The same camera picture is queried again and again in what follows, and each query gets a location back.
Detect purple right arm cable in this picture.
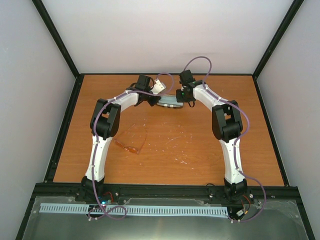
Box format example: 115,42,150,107
184,56,267,224

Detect black frame post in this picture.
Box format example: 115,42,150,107
252,0,304,80
32,0,80,79

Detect light blue cleaning cloth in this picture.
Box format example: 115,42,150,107
157,96,181,108

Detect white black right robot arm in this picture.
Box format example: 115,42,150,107
176,70,248,201

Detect black frame post right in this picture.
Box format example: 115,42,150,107
252,0,304,80

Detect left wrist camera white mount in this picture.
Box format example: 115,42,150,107
151,78,167,95

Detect light blue slotted cable duct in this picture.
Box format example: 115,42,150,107
39,203,229,218

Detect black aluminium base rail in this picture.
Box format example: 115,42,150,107
32,182,300,204

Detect plaid glasses case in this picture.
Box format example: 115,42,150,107
156,94,184,109

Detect black frame post left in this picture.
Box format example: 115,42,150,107
32,0,80,79

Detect orange sunglasses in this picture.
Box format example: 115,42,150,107
113,123,148,155

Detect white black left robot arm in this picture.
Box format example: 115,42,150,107
81,75,166,202

